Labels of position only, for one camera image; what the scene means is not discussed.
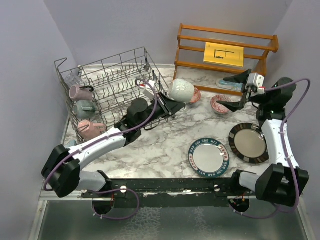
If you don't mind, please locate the wooden shelf rack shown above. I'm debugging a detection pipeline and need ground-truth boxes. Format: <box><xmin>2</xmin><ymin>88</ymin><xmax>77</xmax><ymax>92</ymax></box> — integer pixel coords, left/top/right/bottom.
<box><xmin>171</xmin><ymin>23</ymin><xmax>279</xmax><ymax>97</ymax></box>

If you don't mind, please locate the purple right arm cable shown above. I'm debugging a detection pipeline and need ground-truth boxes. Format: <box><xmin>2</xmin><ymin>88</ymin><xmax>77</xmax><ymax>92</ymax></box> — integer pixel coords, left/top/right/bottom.
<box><xmin>228</xmin><ymin>78</ymin><xmax>311</xmax><ymax>220</ymax></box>

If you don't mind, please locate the grey-green ceramic mug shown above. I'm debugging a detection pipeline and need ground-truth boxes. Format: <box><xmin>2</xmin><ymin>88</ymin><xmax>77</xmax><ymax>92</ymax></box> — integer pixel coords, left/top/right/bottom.
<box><xmin>73</xmin><ymin>100</ymin><xmax>96</xmax><ymax>120</ymax></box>

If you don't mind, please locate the purple glass mug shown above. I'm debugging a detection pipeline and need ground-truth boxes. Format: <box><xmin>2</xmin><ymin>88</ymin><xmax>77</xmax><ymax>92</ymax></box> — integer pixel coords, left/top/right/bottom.
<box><xmin>68</xmin><ymin>84</ymin><xmax>94</xmax><ymax>102</ymax></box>

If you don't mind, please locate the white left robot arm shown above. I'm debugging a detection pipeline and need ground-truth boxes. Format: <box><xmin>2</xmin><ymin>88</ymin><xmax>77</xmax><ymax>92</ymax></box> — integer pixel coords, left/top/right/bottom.
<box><xmin>41</xmin><ymin>92</ymin><xmax>186</xmax><ymax>198</ymax></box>

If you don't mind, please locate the pink mug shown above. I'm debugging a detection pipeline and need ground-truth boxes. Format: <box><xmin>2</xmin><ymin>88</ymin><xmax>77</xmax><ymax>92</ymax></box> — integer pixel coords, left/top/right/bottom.
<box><xmin>77</xmin><ymin>120</ymin><xmax>107</xmax><ymax>141</ymax></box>

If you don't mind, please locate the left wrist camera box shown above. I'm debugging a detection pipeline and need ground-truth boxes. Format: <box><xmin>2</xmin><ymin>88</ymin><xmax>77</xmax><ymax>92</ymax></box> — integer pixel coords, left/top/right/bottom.
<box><xmin>139</xmin><ymin>80</ymin><xmax>156</xmax><ymax>100</ymax></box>

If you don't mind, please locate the white speckled mug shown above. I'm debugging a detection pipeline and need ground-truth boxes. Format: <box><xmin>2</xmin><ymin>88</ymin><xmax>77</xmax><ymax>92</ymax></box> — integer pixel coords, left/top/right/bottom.
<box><xmin>168</xmin><ymin>78</ymin><xmax>195</xmax><ymax>103</ymax></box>

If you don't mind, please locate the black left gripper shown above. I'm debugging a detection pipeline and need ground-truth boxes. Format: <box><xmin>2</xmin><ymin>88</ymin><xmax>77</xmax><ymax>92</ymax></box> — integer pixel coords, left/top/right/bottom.
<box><xmin>138</xmin><ymin>92</ymin><xmax>185</xmax><ymax>130</ymax></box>

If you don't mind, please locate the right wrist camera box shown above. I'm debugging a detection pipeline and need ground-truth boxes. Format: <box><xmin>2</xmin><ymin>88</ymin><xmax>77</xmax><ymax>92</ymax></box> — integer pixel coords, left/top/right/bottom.
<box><xmin>246</xmin><ymin>73</ymin><xmax>265</xmax><ymax>95</ymax></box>

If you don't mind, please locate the yellow book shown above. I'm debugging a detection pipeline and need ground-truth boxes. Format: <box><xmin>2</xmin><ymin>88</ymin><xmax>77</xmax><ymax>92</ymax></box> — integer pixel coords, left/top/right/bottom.
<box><xmin>203</xmin><ymin>42</ymin><xmax>244</xmax><ymax>67</ymax></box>

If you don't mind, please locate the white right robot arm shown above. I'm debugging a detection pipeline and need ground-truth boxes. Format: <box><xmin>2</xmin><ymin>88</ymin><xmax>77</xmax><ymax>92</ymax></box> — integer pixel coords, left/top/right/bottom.
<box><xmin>218</xmin><ymin>69</ymin><xmax>309</xmax><ymax>208</ymax></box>

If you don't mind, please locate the grey wire dish rack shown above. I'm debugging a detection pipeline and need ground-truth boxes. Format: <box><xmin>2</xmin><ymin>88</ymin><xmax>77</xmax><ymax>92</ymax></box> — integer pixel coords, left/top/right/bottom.
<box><xmin>54</xmin><ymin>47</ymin><xmax>169</xmax><ymax>143</ymax></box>

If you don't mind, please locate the dark rimmed beige plate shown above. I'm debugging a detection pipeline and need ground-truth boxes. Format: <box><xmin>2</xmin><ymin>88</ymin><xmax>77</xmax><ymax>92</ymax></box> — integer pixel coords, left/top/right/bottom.
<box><xmin>228</xmin><ymin>123</ymin><xmax>269</xmax><ymax>165</ymax></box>

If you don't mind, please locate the clear octagonal glass tumbler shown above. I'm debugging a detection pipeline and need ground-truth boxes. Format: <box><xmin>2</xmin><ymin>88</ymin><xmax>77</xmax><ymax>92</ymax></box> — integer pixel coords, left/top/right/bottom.
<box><xmin>64</xmin><ymin>73</ymin><xmax>83</xmax><ymax>88</ymax></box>

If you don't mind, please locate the green rimmed white plate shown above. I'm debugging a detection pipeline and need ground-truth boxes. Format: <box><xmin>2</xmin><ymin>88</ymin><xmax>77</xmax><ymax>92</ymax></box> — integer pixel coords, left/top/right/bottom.
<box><xmin>187</xmin><ymin>137</ymin><xmax>230</xmax><ymax>178</ymax></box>

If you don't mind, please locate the red patterned bowl far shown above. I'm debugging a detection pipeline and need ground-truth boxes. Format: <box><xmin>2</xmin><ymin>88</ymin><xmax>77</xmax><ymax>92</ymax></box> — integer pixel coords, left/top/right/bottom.
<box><xmin>210</xmin><ymin>94</ymin><xmax>231</xmax><ymax>115</ymax></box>

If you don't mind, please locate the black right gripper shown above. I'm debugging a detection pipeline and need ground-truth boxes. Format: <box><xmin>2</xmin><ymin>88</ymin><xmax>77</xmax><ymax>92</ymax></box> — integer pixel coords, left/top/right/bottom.
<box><xmin>217</xmin><ymin>70</ymin><xmax>272</xmax><ymax>113</ymax></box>

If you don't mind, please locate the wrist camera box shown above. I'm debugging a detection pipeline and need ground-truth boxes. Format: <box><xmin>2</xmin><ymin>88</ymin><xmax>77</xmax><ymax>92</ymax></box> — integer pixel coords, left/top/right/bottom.
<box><xmin>246</xmin><ymin>73</ymin><xmax>265</xmax><ymax>95</ymax></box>
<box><xmin>139</xmin><ymin>80</ymin><xmax>156</xmax><ymax>100</ymax></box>

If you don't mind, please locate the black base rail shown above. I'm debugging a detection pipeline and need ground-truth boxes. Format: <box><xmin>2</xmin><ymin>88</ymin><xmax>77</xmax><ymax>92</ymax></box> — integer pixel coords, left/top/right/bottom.
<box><xmin>82</xmin><ymin>171</ymin><xmax>266</xmax><ymax>210</ymax></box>

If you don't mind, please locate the red patterned bowl near mug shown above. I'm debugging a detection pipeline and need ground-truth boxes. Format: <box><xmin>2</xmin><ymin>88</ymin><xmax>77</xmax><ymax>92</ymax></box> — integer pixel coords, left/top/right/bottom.
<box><xmin>189</xmin><ymin>87</ymin><xmax>201</xmax><ymax>104</ymax></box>

